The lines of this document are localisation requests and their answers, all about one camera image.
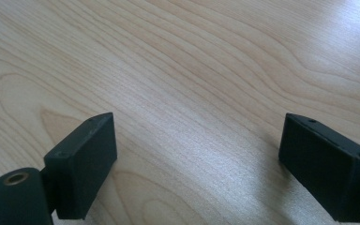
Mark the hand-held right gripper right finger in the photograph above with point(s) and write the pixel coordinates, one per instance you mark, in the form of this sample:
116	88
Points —
322	168

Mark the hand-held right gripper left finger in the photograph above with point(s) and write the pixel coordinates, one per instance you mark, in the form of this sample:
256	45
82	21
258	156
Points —
81	168

